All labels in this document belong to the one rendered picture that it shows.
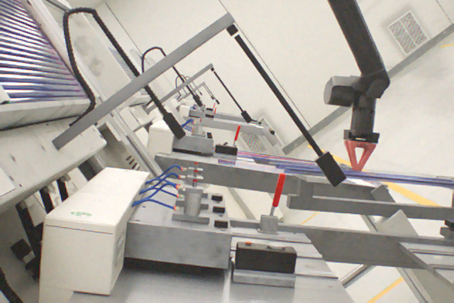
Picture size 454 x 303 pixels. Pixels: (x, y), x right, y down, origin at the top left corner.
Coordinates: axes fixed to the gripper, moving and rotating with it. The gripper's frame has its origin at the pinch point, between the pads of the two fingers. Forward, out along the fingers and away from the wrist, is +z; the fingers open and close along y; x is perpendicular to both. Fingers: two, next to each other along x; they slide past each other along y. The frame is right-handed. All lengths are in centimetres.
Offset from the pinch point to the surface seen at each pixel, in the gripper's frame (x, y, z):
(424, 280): 15.8, 13.7, 23.4
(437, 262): 0, 54, 12
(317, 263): -22, 60, 12
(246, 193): 25, -395, 47
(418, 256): -2, 50, 12
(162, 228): -45, 72, 7
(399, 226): 7.6, 13.7, 11.4
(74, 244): -55, 85, 8
